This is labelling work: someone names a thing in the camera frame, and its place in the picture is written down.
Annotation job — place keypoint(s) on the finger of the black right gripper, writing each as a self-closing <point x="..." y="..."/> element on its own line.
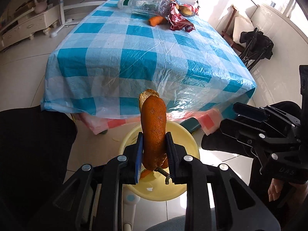
<point x="246" y="112"/>

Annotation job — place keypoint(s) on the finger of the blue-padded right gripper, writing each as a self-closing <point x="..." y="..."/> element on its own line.
<point x="241" y="132"/>

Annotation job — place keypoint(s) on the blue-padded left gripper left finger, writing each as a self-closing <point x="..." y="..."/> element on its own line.
<point x="138" y="150"/>

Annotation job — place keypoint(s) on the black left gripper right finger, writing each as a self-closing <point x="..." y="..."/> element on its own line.
<point x="173" y="161"/>

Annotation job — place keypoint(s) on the red snack wrapper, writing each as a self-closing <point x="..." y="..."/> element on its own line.
<point x="178" y="22"/>

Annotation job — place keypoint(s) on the clear plastic bottle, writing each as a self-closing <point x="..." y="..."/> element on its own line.
<point x="150" y="7"/>

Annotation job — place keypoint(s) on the person's right hand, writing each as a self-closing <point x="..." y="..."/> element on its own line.
<point x="278" y="189"/>

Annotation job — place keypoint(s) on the red checkered under tablecloth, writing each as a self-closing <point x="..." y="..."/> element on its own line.
<point x="209" y="120"/>

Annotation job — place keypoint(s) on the white chair base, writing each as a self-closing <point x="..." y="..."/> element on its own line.
<point x="130" y="201"/>

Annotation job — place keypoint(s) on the grey-blue chair seat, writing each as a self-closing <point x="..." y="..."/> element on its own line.
<point x="178" y="223"/>

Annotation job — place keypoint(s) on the black folding chair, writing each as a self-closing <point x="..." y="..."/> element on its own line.
<point x="258" y="47"/>

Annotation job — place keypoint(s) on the wooden chair with cushion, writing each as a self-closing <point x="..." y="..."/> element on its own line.
<point x="238" y="23"/>

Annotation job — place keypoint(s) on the person's black trouser leg left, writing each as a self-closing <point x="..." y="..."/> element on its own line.
<point x="35" y="149"/>

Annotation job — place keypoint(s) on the blue checkered plastic tablecloth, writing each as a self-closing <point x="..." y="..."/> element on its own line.
<point x="112" y="56"/>

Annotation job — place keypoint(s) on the fruit plate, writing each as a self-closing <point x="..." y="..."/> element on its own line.
<point x="193" y="8"/>

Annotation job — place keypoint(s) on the yellow mango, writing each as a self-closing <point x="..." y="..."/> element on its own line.
<point x="185" y="11"/>

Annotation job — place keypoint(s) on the white tv cabinet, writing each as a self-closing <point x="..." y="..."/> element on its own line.
<point x="26" y="28"/>

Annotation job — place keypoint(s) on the pink kettlebell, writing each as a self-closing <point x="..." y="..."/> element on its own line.
<point x="40" y="6"/>

